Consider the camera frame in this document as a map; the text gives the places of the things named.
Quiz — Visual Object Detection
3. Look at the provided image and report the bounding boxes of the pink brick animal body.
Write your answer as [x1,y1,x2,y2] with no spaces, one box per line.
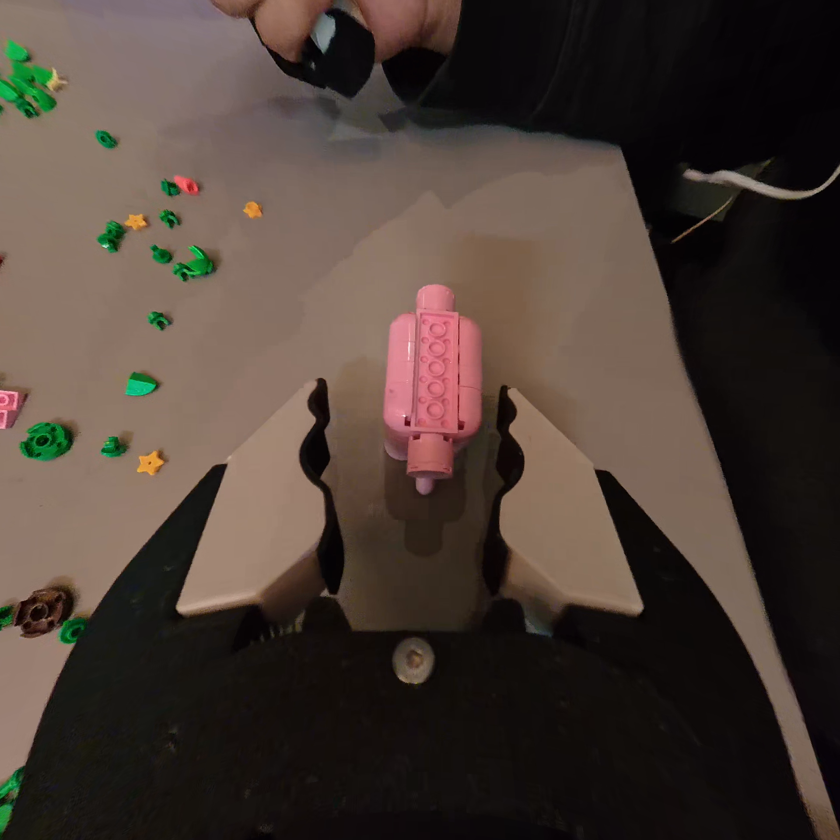
[382,283,484,496]

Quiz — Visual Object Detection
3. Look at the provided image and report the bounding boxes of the green round plate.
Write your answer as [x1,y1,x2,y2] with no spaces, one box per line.
[20,422,74,462]

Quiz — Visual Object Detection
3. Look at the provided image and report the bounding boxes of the pile of green leaf pieces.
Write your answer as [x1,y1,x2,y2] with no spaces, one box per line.
[0,41,67,119]

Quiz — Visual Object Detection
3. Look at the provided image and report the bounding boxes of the green flexible rod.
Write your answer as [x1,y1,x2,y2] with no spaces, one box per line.
[0,764,26,834]

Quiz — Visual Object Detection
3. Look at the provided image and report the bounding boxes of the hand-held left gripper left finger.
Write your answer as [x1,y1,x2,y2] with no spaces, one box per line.
[176,377,345,619]

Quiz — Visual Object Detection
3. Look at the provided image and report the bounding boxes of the thin white cable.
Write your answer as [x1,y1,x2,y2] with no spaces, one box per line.
[682,161,840,201]

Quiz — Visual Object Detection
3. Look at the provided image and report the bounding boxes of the person's black jacket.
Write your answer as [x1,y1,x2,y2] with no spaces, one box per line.
[623,131,840,788]

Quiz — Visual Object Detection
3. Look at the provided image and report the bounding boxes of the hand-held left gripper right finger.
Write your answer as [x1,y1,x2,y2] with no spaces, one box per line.
[482,385,645,624]

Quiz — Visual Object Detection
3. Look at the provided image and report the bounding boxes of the green spiky leaf piece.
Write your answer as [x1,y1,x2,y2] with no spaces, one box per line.
[172,245,216,282]

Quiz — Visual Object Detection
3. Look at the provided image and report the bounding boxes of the scattered small green clips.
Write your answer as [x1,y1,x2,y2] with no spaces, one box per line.
[0,129,181,647]

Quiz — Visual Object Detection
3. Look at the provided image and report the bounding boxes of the person's right hand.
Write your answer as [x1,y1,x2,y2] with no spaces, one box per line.
[210,0,465,64]

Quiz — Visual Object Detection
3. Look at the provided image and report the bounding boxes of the brown round holed plate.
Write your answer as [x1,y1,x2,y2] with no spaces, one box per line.
[13,588,72,639]

